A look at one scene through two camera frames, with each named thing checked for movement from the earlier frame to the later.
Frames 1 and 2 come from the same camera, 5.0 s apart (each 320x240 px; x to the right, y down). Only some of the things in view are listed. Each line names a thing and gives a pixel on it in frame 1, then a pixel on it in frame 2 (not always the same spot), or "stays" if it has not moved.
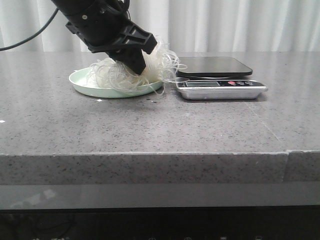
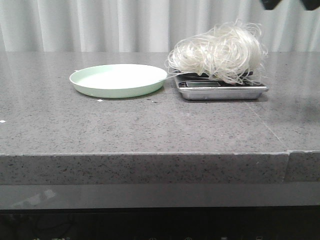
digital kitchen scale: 210,78 stays
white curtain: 191,26 stays
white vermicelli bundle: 157,67 -> 235,51
